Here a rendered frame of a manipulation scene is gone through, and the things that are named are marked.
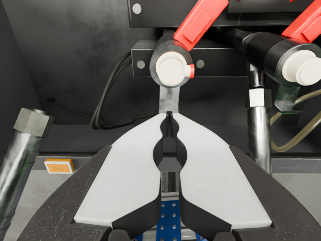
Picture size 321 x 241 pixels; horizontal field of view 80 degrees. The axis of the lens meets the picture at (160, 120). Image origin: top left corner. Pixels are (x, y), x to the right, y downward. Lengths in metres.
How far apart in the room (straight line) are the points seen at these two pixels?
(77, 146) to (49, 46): 0.21
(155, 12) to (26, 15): 0.29
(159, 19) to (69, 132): 0.35
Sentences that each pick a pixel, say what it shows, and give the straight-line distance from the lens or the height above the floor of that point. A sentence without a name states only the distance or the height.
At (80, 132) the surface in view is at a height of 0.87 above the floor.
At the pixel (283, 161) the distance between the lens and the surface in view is 0.45.
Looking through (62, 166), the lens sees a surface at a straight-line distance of 0.44.
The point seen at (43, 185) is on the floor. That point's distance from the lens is 2.26.
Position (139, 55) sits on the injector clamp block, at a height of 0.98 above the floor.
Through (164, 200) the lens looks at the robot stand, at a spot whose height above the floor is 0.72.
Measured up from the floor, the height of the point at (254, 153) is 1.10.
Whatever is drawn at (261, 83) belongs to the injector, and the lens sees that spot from 0.20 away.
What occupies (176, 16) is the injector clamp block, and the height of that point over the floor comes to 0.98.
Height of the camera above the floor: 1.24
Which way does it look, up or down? 59 degrees down
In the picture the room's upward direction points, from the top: 176 degrees counter-clockwise
